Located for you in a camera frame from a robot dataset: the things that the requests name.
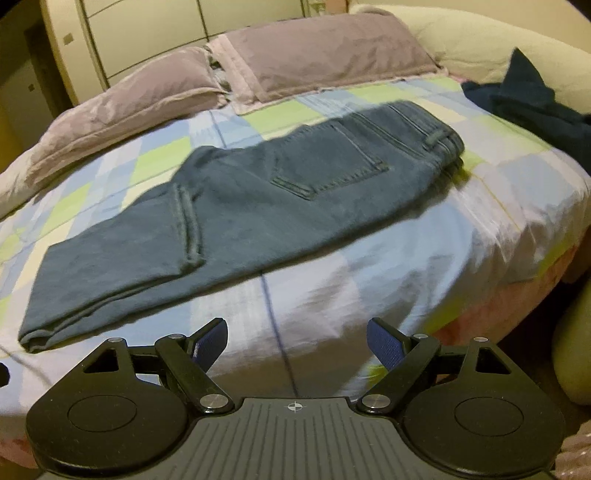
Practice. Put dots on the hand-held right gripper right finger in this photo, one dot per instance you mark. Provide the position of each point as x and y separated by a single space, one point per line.
385 344

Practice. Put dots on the pink dotted curtain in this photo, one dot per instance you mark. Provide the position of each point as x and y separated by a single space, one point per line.
579 457

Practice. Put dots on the pink pillow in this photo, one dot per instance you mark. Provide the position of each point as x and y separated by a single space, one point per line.
138 101
323 55

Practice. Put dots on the cream wardrobe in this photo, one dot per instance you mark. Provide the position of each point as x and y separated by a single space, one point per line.
138 32

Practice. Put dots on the blue jeans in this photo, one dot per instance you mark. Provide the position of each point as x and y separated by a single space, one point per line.
231 207

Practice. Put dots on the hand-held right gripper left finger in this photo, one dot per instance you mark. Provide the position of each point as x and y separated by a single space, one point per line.
210 344

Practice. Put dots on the dark navy garment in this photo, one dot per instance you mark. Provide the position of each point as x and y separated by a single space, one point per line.
531 110

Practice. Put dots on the white striped duvet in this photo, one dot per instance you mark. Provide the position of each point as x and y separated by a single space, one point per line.
16 194

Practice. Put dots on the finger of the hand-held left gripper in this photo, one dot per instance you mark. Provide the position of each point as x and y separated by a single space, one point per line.
4 374

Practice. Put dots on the bed with checkered sheet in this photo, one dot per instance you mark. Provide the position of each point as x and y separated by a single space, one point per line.
369 258

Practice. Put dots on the cream padded headboard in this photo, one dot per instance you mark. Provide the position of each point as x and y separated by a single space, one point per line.
461 46

